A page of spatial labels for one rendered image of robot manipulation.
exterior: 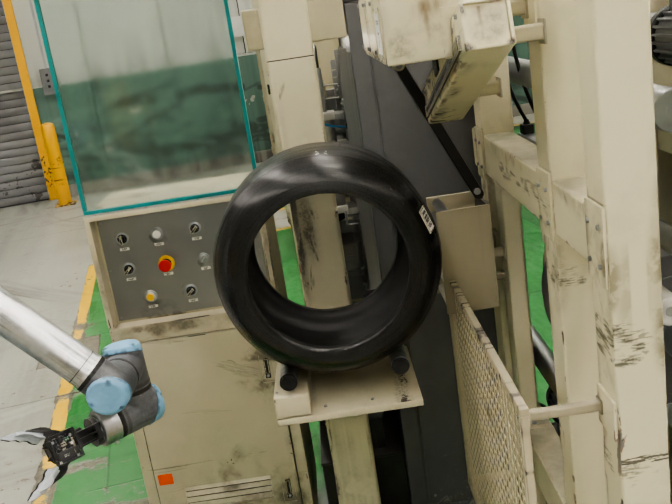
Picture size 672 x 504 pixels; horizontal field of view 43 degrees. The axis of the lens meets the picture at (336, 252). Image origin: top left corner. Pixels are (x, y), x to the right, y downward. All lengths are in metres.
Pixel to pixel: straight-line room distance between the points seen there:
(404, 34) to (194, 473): 1.77
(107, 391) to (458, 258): 1.01
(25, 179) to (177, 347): 8.87
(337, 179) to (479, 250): 0.57
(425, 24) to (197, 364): 1.49
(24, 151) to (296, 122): 9.26
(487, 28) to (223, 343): 1.50
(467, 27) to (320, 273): 1.02
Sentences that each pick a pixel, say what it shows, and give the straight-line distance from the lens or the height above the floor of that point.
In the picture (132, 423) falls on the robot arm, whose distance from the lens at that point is 2.09.
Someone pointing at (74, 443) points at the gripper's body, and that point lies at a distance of 2.05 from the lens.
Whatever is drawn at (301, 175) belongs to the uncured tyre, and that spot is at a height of 1.41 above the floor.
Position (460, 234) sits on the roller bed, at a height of 1.13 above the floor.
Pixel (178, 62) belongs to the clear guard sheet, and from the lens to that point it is 2.60.
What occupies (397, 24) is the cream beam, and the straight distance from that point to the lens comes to 1.69.
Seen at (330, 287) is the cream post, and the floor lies 1.01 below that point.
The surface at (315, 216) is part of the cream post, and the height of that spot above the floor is 1.22.
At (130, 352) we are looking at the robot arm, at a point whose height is 1.07.
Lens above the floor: 1.75
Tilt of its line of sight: 16 degrees down
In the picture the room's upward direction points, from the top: 9 degrees counter-clockwise
